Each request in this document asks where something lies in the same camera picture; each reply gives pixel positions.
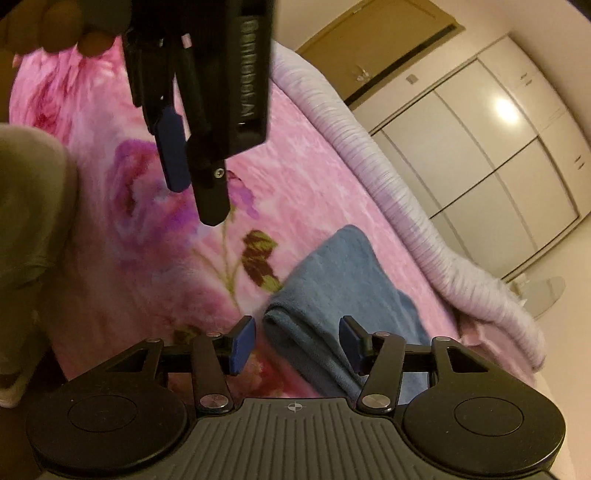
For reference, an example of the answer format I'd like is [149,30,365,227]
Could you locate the blue denim jeans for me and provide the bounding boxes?
[263,225,431,400]

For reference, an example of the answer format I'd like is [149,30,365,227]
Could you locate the person's left hand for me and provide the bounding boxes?
[1,1,115,123]

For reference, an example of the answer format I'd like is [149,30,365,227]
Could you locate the pink floral blanket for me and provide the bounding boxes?
[7,45,536,398]

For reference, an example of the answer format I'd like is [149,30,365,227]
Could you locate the grey striped duvet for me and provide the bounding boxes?
[270,41,546,372]

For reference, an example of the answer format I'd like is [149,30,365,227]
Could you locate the olive green trouser leg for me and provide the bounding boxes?
[1,123,77,408]

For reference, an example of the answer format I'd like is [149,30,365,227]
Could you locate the brown wooden door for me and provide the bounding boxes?
[297,0,465,107]

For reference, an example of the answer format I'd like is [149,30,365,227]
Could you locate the white fan base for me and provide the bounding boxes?
[509,273,566,319]

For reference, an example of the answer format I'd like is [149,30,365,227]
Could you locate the white sliding wardrobe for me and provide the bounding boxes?
[355,36,590,279]

